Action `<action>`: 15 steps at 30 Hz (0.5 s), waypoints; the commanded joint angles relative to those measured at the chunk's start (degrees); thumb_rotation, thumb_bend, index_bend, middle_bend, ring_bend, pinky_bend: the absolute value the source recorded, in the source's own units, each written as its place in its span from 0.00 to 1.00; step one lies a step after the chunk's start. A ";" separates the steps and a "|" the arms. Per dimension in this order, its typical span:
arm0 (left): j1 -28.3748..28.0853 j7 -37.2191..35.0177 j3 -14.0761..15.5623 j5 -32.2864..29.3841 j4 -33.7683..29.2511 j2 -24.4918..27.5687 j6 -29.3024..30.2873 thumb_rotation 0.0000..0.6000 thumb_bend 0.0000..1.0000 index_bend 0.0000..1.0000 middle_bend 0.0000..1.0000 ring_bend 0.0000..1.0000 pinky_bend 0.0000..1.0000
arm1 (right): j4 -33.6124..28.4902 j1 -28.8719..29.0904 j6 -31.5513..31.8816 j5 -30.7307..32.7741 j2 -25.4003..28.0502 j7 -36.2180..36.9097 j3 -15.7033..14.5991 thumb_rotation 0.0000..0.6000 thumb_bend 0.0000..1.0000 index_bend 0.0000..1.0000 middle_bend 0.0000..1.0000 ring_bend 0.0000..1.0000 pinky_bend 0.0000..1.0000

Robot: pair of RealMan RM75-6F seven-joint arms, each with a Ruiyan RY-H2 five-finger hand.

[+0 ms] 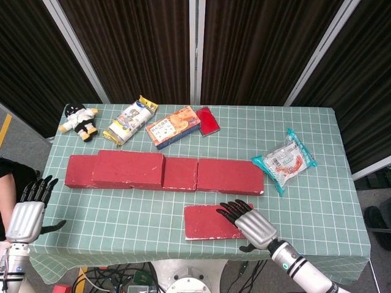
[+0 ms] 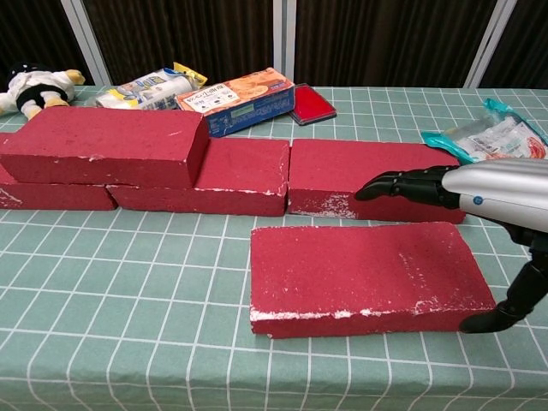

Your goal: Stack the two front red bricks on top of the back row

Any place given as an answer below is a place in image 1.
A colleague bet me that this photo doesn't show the green checked tablecloth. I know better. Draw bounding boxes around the green checked tablecloth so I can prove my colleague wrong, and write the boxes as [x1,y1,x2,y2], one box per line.
[29,103,372,283]

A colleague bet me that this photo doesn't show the blue orange biscuit box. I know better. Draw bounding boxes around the blue orange biscuit box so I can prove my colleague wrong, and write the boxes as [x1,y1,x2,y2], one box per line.
[145,106,202,151]

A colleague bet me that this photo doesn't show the dark ribbed partition panel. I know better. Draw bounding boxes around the dark ribbed partition panel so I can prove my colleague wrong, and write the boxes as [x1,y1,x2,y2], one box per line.
[0,0,103,140]
[59,0,196,104]
[201,0,355,106]
[293,0,391,176]

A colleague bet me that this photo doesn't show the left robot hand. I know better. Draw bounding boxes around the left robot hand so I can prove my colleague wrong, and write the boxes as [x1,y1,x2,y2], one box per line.
[5,175,67,244]

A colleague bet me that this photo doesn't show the white roll snack package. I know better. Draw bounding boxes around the white roll snack package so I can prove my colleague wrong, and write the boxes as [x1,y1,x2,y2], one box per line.
[103,95,159,146]

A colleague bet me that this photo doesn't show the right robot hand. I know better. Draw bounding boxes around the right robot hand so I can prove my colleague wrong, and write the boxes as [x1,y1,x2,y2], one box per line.
[216,199,279,253]

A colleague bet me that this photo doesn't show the white partition frame post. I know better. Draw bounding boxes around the white partition frame post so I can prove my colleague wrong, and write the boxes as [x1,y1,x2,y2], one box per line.
[283,0,361,106]
[188,0,206,104]
[42,0,111,104]

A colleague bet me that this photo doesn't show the red ink pad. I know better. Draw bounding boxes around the red ink pad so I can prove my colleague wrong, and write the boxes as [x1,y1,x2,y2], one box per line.
[195,106,221,137]

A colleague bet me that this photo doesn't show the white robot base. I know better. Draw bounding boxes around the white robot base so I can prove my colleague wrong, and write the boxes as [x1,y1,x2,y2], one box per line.
[152,259,228,293]

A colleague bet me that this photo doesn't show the teal snack bag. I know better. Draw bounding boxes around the teal snack bag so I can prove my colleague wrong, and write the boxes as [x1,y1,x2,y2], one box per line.
[250,128,318,197]

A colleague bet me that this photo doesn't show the black cable tangle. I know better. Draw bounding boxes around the black cable tangle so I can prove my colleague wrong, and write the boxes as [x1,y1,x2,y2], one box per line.
[82,262,159,293]

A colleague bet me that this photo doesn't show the red foam brick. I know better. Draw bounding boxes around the red foam brick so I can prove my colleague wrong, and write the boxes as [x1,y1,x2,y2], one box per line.
[130,157,199,192]
[195,158,265,197]
[91,150,166,190]
[64,154,100,189]
[183,203,254,241]

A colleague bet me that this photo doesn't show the black shoes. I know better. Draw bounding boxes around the black shoes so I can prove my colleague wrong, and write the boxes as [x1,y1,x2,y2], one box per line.
[363,206,391,242]

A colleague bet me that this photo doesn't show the black and white plush toy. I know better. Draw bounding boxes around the black and white plush toy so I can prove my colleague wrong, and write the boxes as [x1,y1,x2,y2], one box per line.
[58,103,100,143]

